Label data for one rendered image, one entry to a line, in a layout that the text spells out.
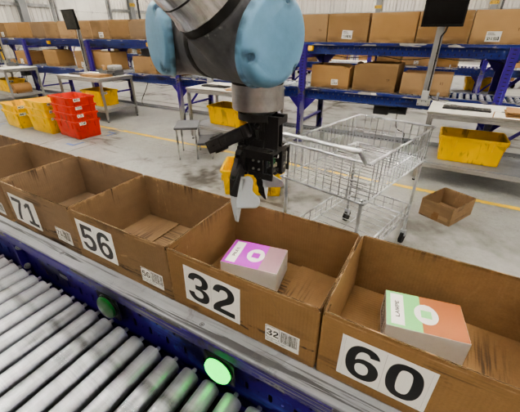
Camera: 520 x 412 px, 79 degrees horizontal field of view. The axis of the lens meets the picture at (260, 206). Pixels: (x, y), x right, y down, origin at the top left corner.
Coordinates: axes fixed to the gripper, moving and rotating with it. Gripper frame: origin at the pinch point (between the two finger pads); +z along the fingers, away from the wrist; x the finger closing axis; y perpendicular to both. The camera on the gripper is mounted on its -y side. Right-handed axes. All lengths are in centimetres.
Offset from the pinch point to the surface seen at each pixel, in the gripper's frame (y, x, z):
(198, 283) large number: -9.2, -8.2, 19.3
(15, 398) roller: -40, -41, 43
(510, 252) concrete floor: 101, 221, 117
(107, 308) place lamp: -37, -16, 35
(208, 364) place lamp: -1.6, -15.6, 34.6
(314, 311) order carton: 19.0, -7.8, 13.5
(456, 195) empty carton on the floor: 59, 280, 104
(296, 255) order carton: 3.2, 20.9, 25.7
